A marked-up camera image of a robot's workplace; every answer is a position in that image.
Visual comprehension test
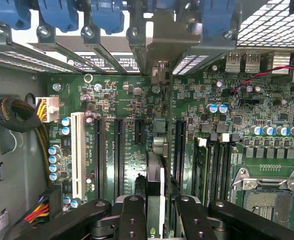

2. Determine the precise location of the short black expansion slot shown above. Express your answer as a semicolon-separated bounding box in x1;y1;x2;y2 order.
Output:
134;117;146;146

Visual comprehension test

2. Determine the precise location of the long black expansion slot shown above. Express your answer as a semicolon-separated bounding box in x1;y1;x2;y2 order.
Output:
93;116;105;201
174;118;187;191
113;117;125;201

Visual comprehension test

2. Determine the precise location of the black braided power cable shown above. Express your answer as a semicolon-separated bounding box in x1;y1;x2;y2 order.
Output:
0;96;50;187

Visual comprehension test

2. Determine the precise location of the green motherboard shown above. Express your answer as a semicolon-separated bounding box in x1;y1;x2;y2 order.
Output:
48;58;294;240

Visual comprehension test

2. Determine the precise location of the white PCI expansion slot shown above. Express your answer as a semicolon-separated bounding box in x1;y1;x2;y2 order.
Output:
70;111;87;201

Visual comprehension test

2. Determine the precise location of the coloured power wire bundle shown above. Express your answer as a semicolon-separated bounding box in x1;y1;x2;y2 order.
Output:
24;186;62;227

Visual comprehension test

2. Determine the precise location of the red and black fan wire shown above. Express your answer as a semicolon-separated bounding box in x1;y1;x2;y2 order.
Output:
230;64;294;95

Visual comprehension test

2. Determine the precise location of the black RAM slot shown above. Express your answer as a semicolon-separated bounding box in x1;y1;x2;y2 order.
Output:
218;133;230;205

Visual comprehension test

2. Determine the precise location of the open black PC case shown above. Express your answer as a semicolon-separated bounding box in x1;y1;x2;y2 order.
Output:
0;0;294;240

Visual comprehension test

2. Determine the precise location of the white power connector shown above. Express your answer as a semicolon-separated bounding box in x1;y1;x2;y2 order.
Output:
35;96;60;124

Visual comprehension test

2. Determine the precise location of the CPU socket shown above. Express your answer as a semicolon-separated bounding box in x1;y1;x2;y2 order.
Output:
230;166;294;240

